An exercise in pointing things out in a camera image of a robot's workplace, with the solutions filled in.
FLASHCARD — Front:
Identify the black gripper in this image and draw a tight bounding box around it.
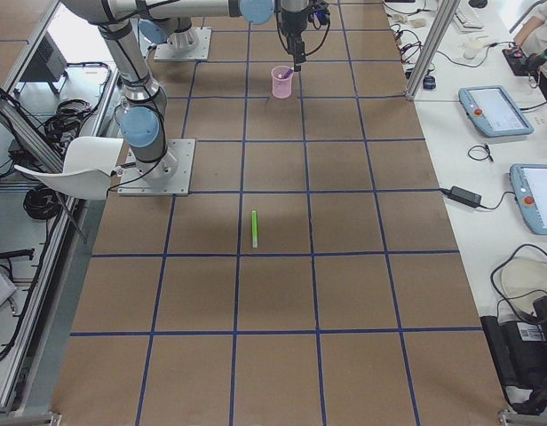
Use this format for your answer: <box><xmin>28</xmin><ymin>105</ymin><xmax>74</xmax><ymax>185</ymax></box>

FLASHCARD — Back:
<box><xmin>286</xmin><ymin>31</ymin><xmax>305</xmax><ymax>72</ymax></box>

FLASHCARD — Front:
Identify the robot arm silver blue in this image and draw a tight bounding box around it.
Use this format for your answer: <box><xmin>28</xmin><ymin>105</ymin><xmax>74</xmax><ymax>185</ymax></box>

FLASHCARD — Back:
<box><xmin>139</xmin><ymin>18</ymin><xmax>199</xmax><ymax>51</ymax></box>
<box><xmin>63</xmin><ymin>1</ymin><xmax>313</xmax><ymax>122</ymax></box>

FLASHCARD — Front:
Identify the pink mesh cup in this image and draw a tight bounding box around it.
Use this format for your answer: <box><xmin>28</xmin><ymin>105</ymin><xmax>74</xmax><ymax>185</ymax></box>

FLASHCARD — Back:
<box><xmin>271</xmin><ymin>66</ymin><xmax>294</xmax><ymax>99</ymax></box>

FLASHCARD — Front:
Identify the green highlighter pen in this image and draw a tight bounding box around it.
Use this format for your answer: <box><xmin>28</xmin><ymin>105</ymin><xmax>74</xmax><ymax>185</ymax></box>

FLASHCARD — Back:
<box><xmin>250</xmin><ymin>209</ymin><xmax>258</xmax><ymax>249</ymax></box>

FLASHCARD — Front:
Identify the blue teach pendant far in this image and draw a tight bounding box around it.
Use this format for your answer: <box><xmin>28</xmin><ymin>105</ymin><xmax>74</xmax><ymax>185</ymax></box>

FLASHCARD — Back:
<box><xmin>458</xmin><ymin>85</ymin><xmax>534</xmax><ymax>138</ymax></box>

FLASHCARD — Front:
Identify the blue teach pendant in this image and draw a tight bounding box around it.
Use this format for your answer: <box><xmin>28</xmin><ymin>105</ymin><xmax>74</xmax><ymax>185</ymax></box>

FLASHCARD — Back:
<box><xmin>458</xmin><ymin>85</ymin><xmax>534</xmax><ymax>138</ymax></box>
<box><xmin>510</xmin><ymin>163</ymin><xmax>547</xmax><ymax>235</ymax></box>

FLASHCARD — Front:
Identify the black power adapter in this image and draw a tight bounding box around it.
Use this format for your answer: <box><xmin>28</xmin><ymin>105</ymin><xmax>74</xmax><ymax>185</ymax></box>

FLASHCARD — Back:
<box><xmin>440</xmin><ymin>185</ymin><xmax>481</xmax><ymax>209</ymax></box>

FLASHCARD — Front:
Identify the white plastic chair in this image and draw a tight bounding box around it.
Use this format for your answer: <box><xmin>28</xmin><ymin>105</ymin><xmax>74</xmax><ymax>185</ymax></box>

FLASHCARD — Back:
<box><xmin>14</xmin><ymin>136</ymin><xmax>123</xmax><ymax>201</ymax></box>

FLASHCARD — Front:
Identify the blue teach pendant near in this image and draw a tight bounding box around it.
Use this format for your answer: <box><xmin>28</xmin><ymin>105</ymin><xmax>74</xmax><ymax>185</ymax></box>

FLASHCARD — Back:
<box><xmin>510</xmin><ymin>163</ymin><xmax>547</xmax><ymax>235</ymax></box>

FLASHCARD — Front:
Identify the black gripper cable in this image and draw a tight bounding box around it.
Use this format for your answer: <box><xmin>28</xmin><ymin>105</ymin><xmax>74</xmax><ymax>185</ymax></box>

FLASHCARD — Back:
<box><xmin>275</xmin><ymin>0</ymin><xmax>332</xmax><ymax>57</ymax></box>

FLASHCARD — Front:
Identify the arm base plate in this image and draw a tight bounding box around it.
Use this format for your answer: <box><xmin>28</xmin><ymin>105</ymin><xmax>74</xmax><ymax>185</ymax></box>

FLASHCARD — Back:
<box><xmin>116</xmin><ymin>138</ymin><xmax>195</xmax><ymax>196</ymax></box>
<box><xmin>155</xmin><ymin>27</ymin><xmax>212</xmax><ymax>62</ymax></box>

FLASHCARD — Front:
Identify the aluminium frame post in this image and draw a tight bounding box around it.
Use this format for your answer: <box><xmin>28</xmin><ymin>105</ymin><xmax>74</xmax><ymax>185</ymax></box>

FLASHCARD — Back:
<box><xmin>405</xmin><ymin>0</ymin><xmax>460</xmax><ymax>101</ymax></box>

